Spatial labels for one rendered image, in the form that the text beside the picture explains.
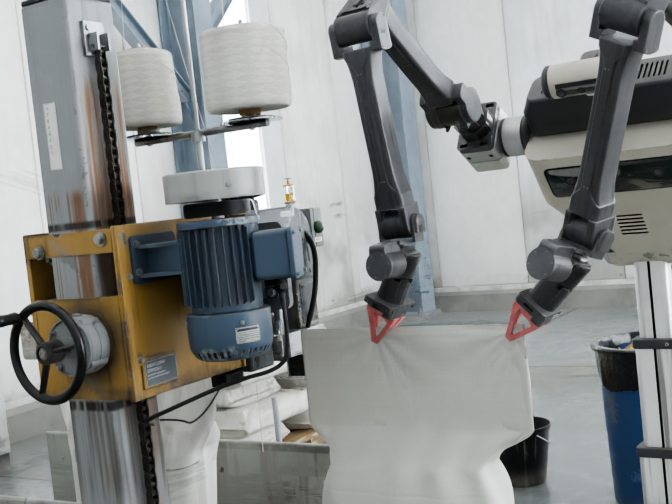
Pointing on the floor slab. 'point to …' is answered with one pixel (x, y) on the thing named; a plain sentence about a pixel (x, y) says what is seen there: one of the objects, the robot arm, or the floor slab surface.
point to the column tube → (79, 142)
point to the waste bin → (621, 412)
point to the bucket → (529, 457)
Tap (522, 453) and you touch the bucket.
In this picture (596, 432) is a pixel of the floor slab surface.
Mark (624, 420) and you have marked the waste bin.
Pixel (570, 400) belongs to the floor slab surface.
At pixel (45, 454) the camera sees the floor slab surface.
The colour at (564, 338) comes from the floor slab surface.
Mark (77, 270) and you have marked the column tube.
